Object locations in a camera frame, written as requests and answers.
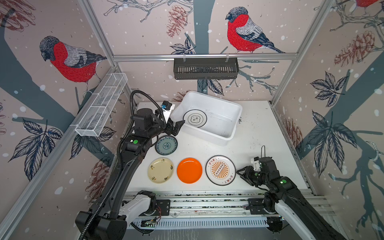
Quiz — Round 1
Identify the green blue floral plate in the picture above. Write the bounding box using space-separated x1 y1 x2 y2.
155 136 178 156

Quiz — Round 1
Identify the white plate orange sunburst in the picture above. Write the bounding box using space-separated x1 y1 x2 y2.
205 155 236 186

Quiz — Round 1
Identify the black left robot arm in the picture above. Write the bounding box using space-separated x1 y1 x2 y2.
76 90 185 240

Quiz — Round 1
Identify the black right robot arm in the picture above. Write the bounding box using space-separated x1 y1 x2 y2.
236 157 345 240

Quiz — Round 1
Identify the white plastic bin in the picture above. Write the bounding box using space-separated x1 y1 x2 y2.
171 92 243 147

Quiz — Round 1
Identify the cream yellow plate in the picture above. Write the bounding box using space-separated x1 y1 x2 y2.
148 158 174 184

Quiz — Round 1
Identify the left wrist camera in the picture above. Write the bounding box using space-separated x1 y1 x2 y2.
161 101 173 111

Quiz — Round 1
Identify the black hanging wire basket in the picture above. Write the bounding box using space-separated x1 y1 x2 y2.
174 58 239 80

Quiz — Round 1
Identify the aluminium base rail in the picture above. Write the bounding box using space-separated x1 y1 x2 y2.
86 190 334 230

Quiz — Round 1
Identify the white wire mesh shelf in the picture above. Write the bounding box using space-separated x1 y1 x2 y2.
75 73 128 137

